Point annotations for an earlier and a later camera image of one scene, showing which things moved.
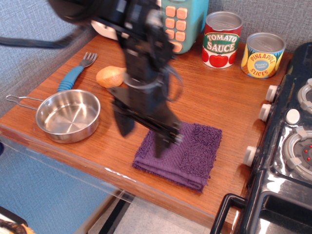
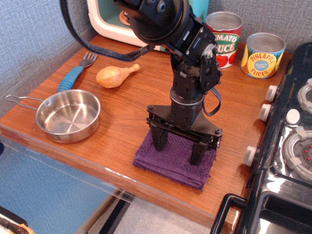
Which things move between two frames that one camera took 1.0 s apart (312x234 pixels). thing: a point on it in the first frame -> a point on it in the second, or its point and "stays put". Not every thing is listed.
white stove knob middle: (264, 112) stays put
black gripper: (149, 107) -> (184, 118)
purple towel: (188, 163) stays put
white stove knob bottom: (249, 153) stays put
